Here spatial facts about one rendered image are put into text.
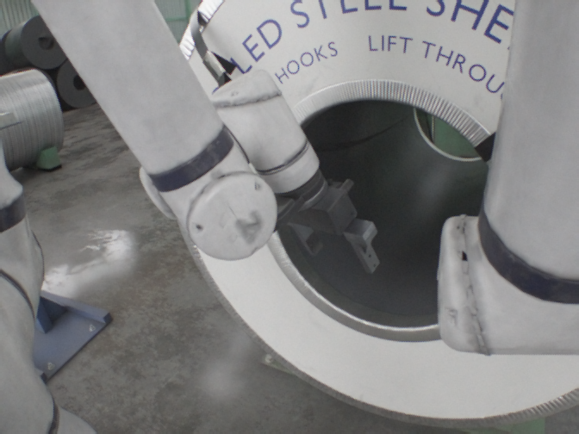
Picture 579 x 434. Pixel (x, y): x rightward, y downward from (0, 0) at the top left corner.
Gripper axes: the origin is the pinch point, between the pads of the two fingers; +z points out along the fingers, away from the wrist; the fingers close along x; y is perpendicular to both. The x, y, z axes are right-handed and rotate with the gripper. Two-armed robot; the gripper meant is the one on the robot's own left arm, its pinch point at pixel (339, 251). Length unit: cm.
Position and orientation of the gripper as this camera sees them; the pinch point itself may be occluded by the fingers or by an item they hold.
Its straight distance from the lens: 68.7
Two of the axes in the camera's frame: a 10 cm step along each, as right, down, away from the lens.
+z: 4.6, 7.0, 5.5
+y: 6.1, -7.0, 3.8
